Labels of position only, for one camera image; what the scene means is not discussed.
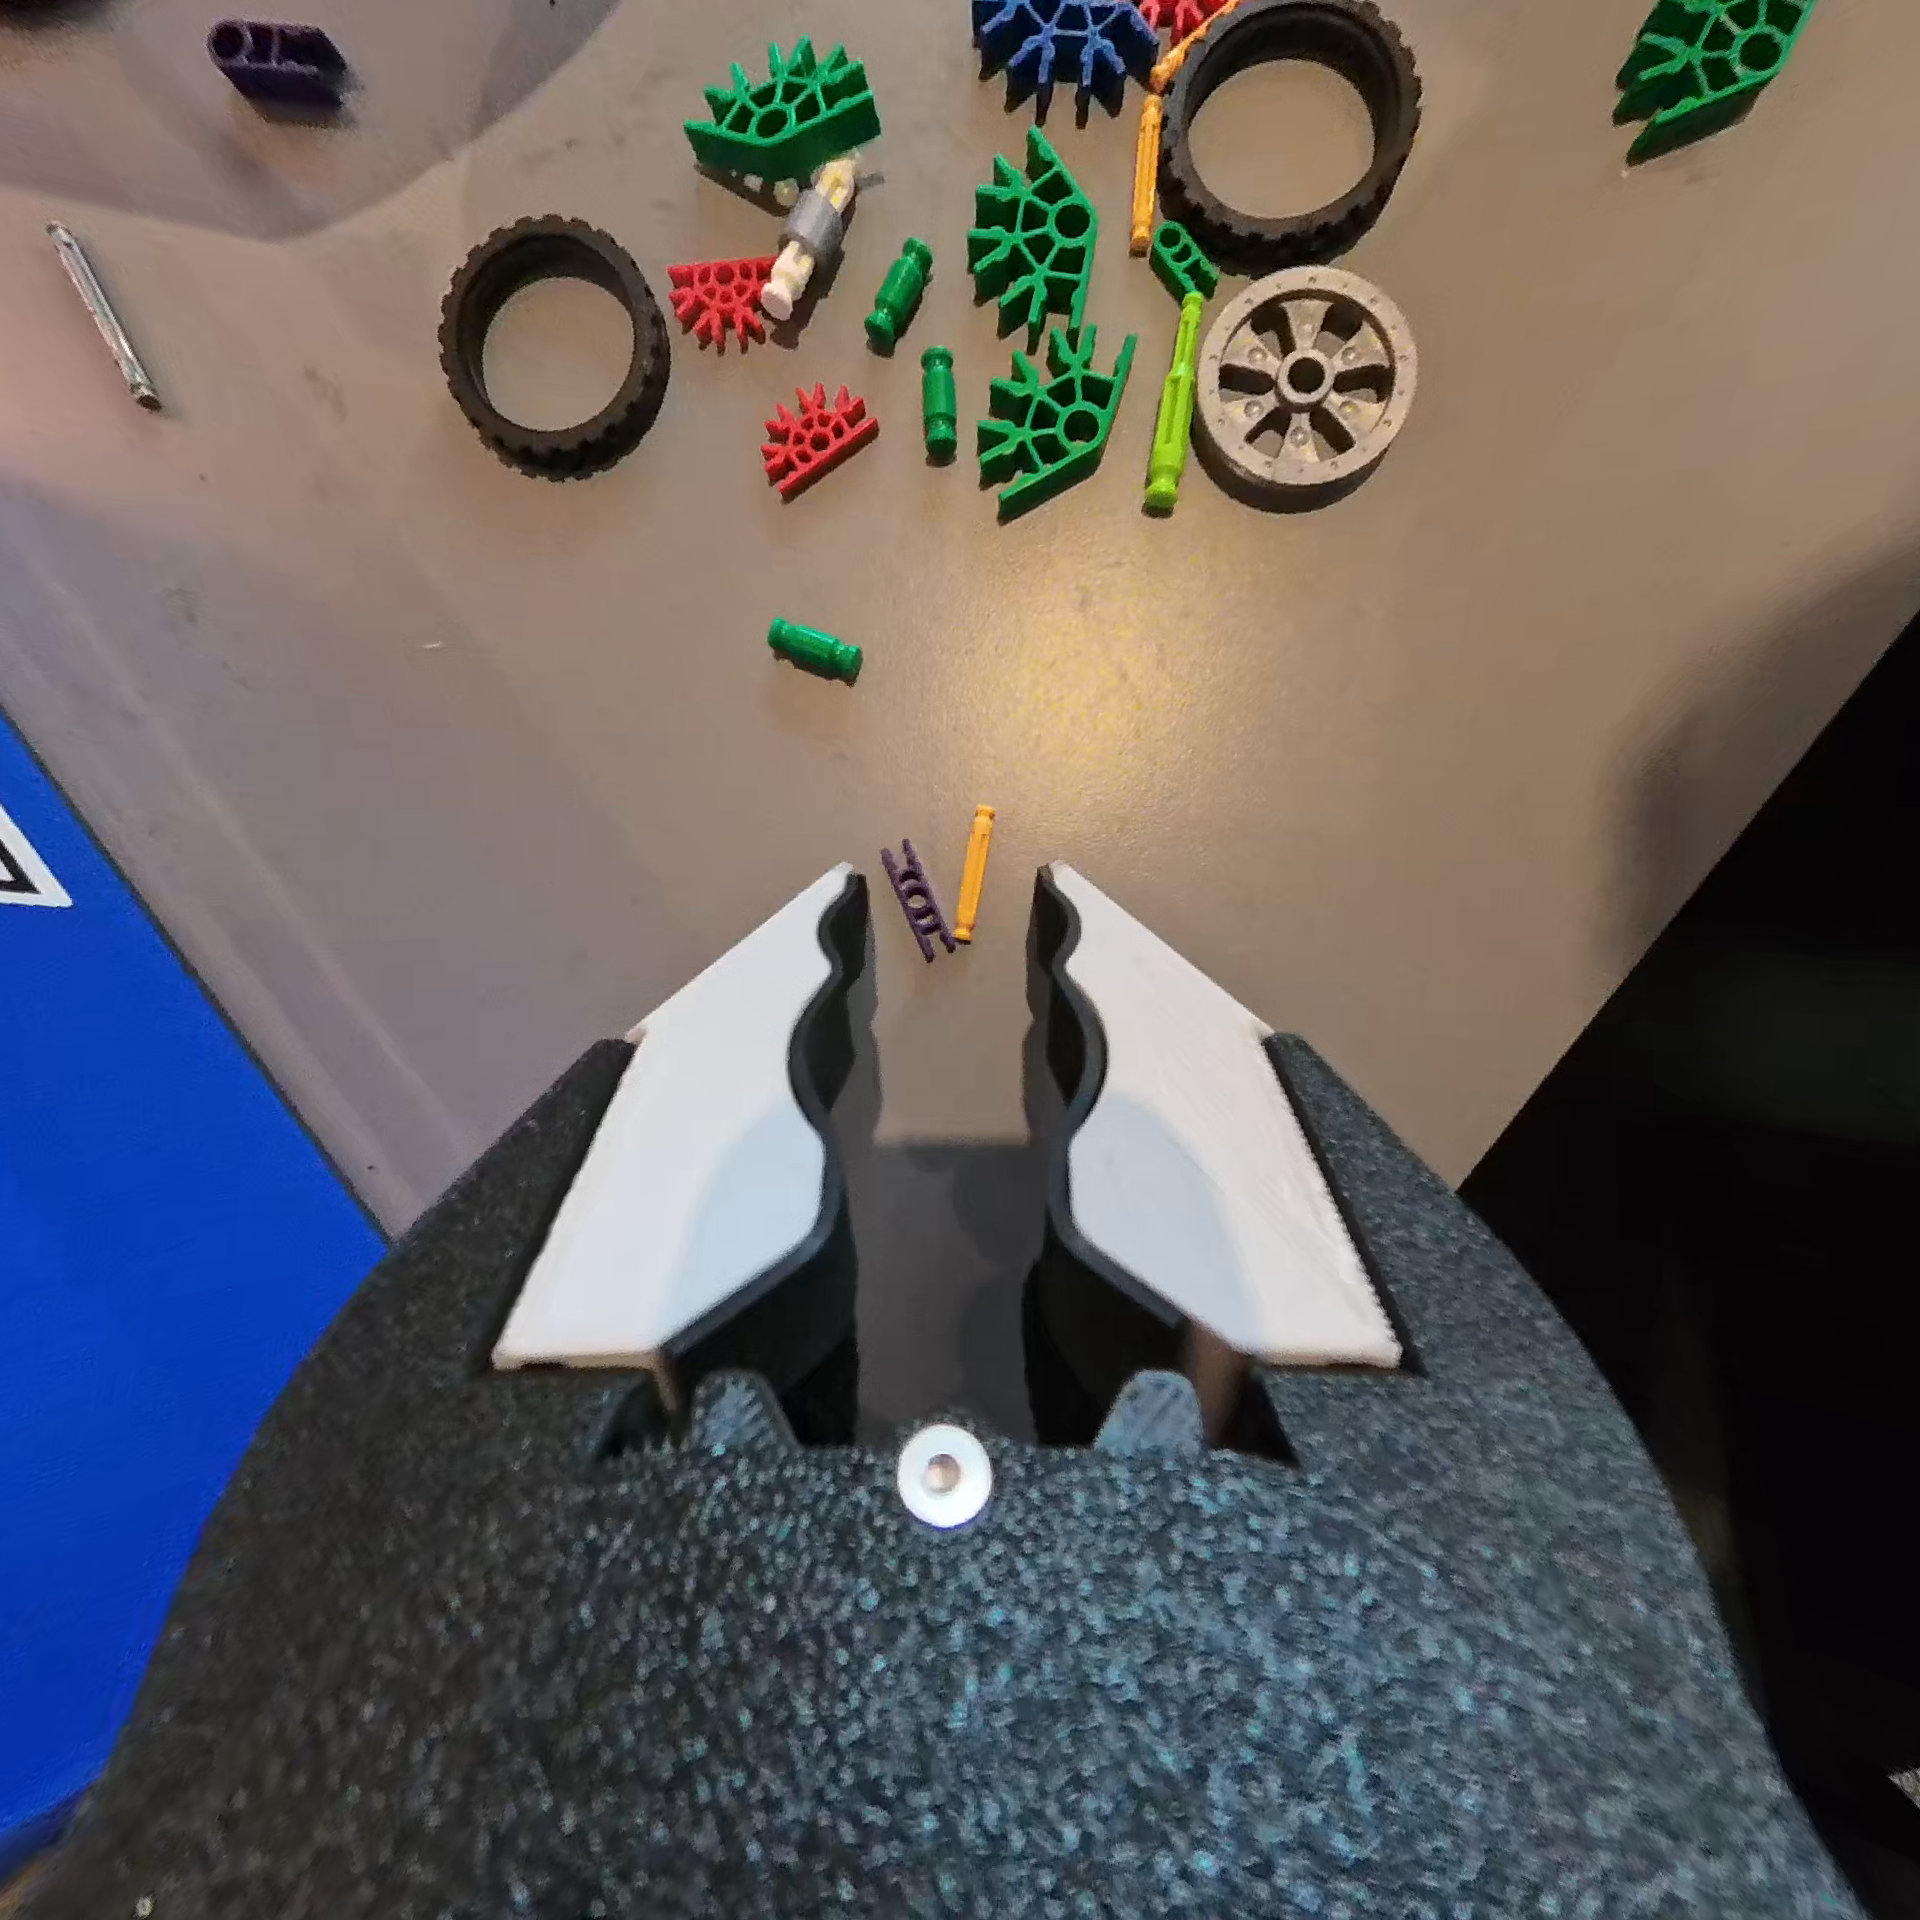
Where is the blue toy connector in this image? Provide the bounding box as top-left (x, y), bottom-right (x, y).
top-left (969, 0), bottom-right (1164, 121)

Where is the large black tyre ring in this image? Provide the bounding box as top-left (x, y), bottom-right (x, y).
top-left (1161, 0), bottom-right (1426, 276)

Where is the grey white toy rod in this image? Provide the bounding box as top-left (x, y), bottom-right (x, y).
top-left (758, 150), bottom-right (873, 322)

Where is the thin metal pin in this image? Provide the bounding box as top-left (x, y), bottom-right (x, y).
top-left (45, 224), bottom-right (161, 408)

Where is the lime green toy rod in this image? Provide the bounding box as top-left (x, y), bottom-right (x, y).
top-left (1142, 292), bottom-right (1204, 516)

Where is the purple toy clip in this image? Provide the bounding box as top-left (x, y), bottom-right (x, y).
top-left (207, 16), bottom-right (350, 111)

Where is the blue bin with square tag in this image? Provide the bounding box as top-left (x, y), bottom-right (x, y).
top-left (0, 705), bottom-right (396, 1861)

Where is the grey wheel hub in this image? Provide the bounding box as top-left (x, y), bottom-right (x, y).
top-left (1193, 268), bottom-right (1419, 511)

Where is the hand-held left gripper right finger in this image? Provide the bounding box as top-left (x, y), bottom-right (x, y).
top-left (1027, 864), bottom-right (1405, 1448)

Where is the purple toy rod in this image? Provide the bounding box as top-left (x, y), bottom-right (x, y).
top-left (876, 838), bottom-right (957, 963)

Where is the large green toy connector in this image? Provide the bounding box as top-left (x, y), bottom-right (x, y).
top-left (978, 328), bottom-right (1139, 522)
top-left (685, 42), bottom-right (876, 194)
top-left (1609, 0), bottom-right (1819, 164)
top-left (967, 127), bottom-right (1102, 351)

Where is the small black tyre ring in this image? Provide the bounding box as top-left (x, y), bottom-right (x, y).
top-left (441, 212), bottom-right (672, 483)

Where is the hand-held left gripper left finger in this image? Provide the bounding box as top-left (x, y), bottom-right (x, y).
top-left (491, 864), bottom-right (873, 1448)

